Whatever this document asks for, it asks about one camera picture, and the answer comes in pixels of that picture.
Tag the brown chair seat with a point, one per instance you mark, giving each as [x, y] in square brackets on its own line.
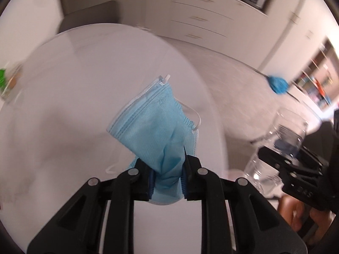
[290, 211]

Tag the blue face mask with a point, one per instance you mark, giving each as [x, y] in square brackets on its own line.
[156, 121]

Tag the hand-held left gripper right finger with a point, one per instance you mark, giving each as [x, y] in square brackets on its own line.
[184, 187]

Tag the white drawer cabinet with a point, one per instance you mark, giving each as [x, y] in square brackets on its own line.
[212, 18]

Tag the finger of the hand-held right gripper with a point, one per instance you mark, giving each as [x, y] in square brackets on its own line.
[272, 158]
[313, 156]

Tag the green-labelled clear jar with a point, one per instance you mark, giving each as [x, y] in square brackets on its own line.
[12, 82]

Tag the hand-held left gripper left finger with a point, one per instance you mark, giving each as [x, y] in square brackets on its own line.
[151, 185]

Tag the grey chair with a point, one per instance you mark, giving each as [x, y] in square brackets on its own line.
[90, 16]

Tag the bookshelf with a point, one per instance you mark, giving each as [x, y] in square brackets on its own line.
[317, 84]

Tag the white wardrobe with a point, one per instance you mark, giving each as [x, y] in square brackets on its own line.
[296, 31]

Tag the blue mop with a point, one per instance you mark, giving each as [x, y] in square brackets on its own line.
[278, 84]

